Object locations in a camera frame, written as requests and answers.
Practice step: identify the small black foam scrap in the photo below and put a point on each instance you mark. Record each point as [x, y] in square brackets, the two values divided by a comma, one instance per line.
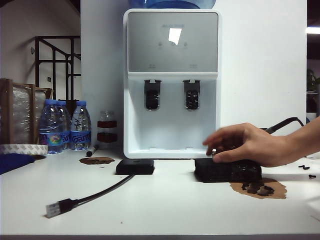
[245, 187]
[253, 188]
[265, 191]

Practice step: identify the white tape roll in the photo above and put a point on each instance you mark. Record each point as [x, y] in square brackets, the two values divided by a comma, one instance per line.
[25, 149]

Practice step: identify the silver USB flash drive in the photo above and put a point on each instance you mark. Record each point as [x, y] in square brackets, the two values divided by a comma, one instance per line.
[214, 151]

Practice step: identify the wooden crate with plastic wrap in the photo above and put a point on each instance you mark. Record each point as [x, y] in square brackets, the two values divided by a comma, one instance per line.
[22, 112]

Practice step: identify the black marker pen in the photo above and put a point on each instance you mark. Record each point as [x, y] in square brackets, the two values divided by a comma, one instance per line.
[91, 150]

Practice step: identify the green potted plant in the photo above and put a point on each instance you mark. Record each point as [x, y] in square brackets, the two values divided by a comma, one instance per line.
[313, 77]

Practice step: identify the black sponge block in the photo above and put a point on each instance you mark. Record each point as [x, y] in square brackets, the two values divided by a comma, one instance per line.
[212, 172]

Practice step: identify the black stair railing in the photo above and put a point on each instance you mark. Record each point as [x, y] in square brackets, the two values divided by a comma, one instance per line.
[37, 62]

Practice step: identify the oval brown paper patch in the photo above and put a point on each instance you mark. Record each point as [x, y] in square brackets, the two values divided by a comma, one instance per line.
[95, 160]

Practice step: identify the small grey wall device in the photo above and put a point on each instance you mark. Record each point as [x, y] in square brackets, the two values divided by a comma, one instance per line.
[32, 50]

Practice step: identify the small bottle dark red bands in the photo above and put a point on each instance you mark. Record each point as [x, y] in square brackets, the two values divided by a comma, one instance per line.
[107, 137]

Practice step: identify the blue cloth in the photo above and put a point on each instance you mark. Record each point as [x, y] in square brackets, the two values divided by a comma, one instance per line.
[12, 162]

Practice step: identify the small black screw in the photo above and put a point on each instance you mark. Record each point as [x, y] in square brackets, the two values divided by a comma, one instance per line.
[303, 167]
[312, 175]

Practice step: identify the white AUX water dispenser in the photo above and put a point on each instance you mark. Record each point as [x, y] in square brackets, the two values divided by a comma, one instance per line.
[172, 112]

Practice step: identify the blue water jug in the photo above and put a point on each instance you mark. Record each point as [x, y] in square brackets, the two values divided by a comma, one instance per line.
[175, 3]

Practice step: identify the white ceiling light strip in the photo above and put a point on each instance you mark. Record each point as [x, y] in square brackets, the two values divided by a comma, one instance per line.
[313, 30]

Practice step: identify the clear water bottle blue label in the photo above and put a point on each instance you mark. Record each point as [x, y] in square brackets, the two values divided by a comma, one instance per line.
[50, 120]
[65, 117]
[80, 125]

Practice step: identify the person right hand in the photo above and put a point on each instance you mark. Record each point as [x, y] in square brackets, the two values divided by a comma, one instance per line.
[255, 145]

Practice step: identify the small black wall sign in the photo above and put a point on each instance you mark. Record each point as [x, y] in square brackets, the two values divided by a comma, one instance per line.
[49, 79]

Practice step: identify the black USB hub box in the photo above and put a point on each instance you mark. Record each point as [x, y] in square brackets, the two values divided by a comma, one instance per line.
[135, 168]

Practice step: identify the large brown paper patch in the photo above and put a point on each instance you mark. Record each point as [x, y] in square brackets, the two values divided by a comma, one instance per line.
[278, 191]

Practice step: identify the person right forearm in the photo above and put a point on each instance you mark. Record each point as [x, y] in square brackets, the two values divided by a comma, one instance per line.
[305, 140]

